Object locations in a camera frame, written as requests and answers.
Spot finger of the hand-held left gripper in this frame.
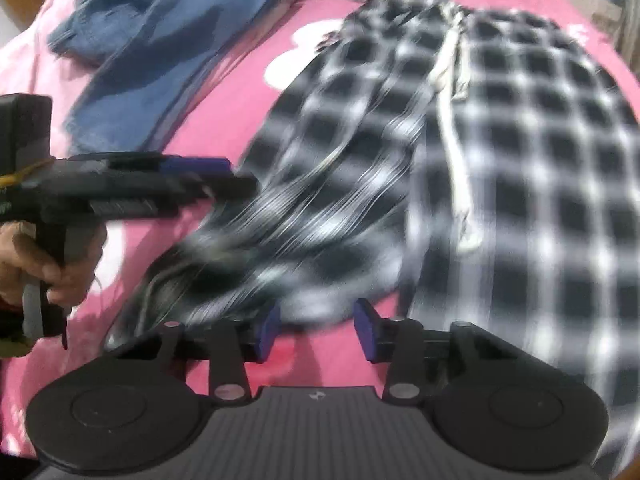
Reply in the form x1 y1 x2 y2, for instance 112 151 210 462
150 156 258 211

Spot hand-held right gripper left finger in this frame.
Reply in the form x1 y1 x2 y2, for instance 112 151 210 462
107 305 283 406

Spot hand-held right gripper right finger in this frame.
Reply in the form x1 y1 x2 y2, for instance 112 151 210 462
352 298 548 405

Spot black white plaid pants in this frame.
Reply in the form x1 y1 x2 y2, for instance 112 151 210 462
102 0 640 461

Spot person's left hand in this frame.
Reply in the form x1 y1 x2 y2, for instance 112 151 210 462
0 220 108 311

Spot pink floral blanket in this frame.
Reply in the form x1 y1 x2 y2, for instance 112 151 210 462
0 0 640 461

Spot blue jeans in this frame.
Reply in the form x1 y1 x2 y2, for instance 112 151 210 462
47 0 296 153

